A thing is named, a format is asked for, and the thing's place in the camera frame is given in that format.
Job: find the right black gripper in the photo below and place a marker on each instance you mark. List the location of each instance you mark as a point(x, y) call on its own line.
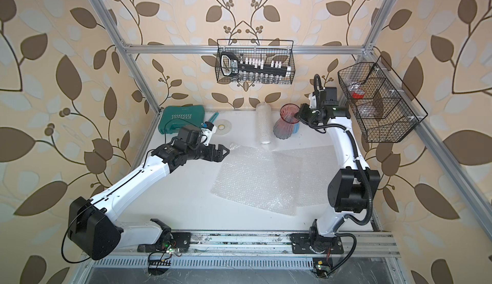
point(302, 115)

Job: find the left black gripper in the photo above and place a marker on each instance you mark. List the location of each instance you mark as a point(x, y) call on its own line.
point(218, 158)

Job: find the pink grey glass vase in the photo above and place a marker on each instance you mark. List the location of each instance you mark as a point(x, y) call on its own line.
point(283, 128)

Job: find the bubble dark cylinder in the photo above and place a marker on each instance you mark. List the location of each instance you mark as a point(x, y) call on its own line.
point(261, 179)

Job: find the clear bubble wrap sheet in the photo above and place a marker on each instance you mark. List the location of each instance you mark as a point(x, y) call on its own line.
point(316, 167)

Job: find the light blue ribbed vase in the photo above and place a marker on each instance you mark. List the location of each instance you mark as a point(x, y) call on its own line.
point(296, 128)

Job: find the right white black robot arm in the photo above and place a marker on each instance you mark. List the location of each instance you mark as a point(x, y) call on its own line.
point(351, 191)

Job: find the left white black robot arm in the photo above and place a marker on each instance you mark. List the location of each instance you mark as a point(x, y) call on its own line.
point(94, 224)

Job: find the bubble wrapped clear cylinder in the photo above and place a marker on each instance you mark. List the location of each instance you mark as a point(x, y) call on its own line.
point(264, 126)

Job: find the silver compact disc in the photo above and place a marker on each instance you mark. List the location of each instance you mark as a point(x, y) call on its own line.
point(223, 127)

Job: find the red item in basket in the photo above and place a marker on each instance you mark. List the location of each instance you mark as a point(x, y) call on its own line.
point(356, 91)

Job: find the green plastic tool case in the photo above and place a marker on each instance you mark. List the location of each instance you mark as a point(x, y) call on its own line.
point(175, 117)

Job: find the black socket bit holder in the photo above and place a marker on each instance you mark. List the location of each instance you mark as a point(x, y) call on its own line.
point(230, 64)

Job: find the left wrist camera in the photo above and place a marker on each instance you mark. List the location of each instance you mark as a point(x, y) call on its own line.
point(207, 135)

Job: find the right black wire basket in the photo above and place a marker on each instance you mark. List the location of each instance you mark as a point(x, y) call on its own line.
point(390, 110)

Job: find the black wire basket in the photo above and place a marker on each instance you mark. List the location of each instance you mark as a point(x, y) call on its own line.
point(279, 50)
point(390, 110)

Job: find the back black wire basket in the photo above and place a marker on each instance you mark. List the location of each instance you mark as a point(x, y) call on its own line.
point(279, 50)

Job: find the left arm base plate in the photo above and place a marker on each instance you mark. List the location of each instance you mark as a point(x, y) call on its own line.
point(167, 243)

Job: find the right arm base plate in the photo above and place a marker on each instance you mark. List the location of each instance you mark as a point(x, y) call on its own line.
point(304, 243)

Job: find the aluminium front rail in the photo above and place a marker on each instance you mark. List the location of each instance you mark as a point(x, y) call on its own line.
point(254, 250)

